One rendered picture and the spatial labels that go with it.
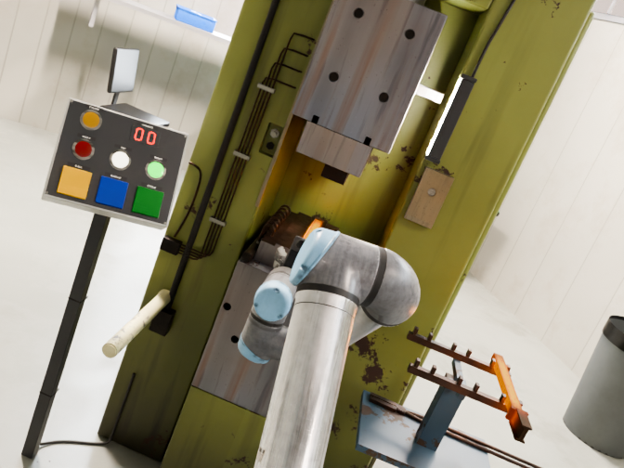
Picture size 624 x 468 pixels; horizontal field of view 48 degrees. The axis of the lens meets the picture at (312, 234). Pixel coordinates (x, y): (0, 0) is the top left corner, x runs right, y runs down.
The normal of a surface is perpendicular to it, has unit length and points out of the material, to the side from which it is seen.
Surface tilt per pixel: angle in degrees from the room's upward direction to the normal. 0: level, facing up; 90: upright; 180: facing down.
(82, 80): 90
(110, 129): 60
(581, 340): 90
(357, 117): 90
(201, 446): 90
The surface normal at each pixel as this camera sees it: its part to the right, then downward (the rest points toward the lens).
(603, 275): -0.90, -0.25
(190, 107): 0.25, 0.40
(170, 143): 0.40, -0.10
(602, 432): -0.48, 0.18
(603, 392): -0.79, -0.04
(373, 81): -0.15, 0.26
